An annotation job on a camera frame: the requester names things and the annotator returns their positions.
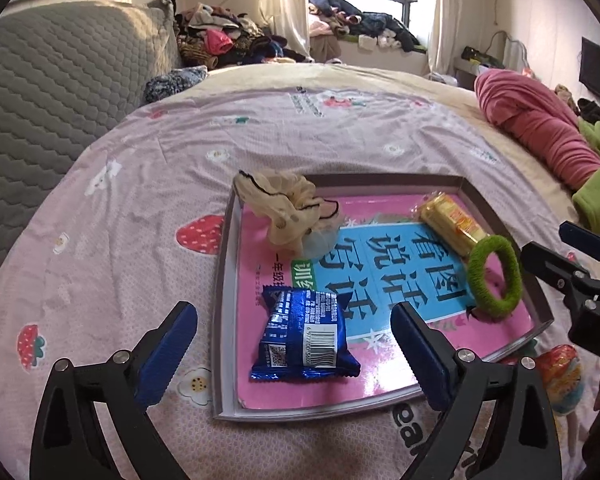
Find yellow cracker packet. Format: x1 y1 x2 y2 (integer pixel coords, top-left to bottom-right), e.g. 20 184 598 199
414 191 488 260

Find pink printed bed sheet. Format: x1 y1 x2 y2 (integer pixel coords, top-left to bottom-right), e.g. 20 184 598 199
0 80 600 480

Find beige dotted scrunchie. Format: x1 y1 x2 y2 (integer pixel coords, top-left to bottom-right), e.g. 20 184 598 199
233 170 342 261

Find dark clothes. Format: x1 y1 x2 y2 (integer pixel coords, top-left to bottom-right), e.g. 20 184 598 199
555 84 600 131

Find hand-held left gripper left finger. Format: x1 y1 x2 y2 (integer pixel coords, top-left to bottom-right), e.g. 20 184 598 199
30 301 199 480

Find clothes heap at window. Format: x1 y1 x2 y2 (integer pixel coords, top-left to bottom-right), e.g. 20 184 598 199
307 0 428 53

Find pile of mixed clothes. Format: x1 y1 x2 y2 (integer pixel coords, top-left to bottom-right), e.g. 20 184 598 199
162 0 311 68

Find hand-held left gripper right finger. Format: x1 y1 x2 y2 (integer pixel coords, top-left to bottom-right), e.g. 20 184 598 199
390 301 563 480

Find pink and blue book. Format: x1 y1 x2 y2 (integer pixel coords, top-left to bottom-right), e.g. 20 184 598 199
235 192 538 411

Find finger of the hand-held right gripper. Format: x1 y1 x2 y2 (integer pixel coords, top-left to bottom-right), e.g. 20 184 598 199
559 221 600 261
520 241 600 311

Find blue snack packet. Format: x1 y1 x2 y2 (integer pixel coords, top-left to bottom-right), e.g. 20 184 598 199
250 285 362 382

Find green fuzzy ring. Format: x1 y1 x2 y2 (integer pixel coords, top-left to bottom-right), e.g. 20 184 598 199
467 235 523 319

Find dark shallow cardboard box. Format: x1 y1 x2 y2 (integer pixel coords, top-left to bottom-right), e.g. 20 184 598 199
211 172 555 422

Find toy egg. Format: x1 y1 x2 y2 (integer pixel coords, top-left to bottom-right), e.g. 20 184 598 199
532 344 586 416

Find grey quilted headboard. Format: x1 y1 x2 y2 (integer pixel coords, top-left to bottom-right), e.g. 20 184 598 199
0 0 183 306

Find pink quilt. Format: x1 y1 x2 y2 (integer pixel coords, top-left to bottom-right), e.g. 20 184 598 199
474 67 600 191

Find cream curtain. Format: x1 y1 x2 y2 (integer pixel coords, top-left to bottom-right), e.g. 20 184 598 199
427 0 463 78
260 0 311 63

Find black bag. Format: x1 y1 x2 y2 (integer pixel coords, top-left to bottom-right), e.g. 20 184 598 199
461 46 496 66

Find dark blue patterned cloth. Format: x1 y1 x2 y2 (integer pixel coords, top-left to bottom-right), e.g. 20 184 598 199
144 65 208 103

